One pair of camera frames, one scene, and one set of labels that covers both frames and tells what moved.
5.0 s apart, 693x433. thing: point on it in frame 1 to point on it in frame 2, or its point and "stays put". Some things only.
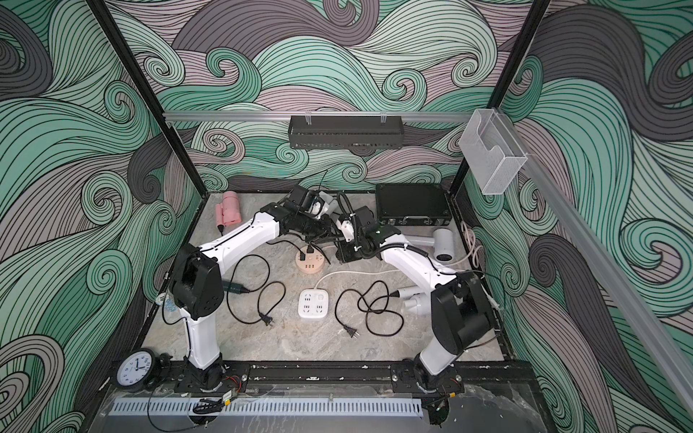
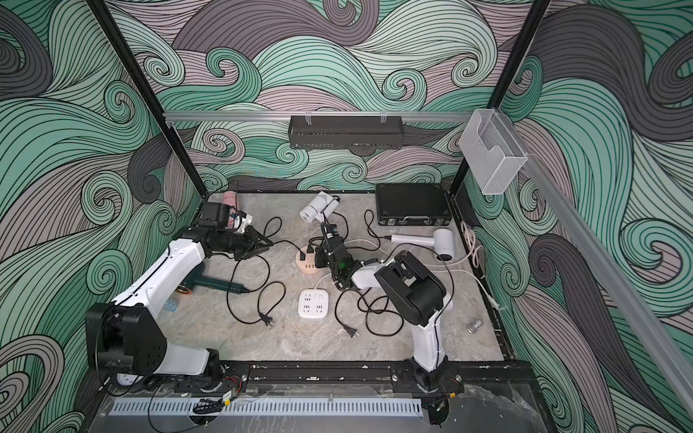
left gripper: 325,225 to 251,234
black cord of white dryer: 310,246 to 346,222
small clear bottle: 165,300 stays put
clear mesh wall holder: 491,152 stays put
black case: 412,204 stays put
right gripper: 344,253 to 321,253
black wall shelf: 346,132 stays put
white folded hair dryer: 329,206 stays put
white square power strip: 313,303 stays put
